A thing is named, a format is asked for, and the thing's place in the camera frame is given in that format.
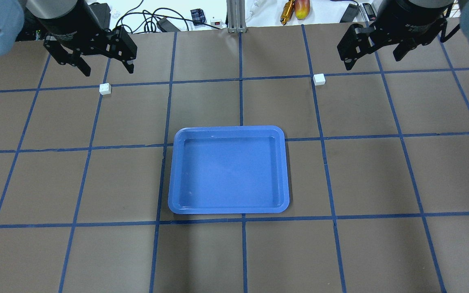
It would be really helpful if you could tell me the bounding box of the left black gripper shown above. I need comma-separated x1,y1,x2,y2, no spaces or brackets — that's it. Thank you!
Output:
35,4,138,77

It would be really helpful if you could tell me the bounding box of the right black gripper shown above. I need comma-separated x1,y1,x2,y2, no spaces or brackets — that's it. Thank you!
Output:
337,2,449,71

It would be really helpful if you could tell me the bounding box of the white block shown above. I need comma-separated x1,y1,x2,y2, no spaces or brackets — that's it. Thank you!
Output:
312,73,326,86
99,82,112,95

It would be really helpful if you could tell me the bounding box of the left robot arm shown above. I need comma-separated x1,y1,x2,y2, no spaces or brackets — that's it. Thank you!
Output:
0,0,138,76

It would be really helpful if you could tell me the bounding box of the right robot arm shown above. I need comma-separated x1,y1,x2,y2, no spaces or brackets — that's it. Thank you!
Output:
337,0,469,70

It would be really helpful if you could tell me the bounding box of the blue plastic tray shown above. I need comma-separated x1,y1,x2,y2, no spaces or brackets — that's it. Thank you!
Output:
168,125,290,214

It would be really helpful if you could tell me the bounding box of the black power adapter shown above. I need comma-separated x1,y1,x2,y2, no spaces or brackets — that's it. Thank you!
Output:
156,18,180,32

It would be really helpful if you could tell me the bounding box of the brass cylinder tool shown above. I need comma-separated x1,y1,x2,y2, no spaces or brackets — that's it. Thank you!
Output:
279,0,295,25

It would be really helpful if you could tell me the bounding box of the aluminium frame post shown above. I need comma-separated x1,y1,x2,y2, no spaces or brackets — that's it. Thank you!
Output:
226,0,247,33

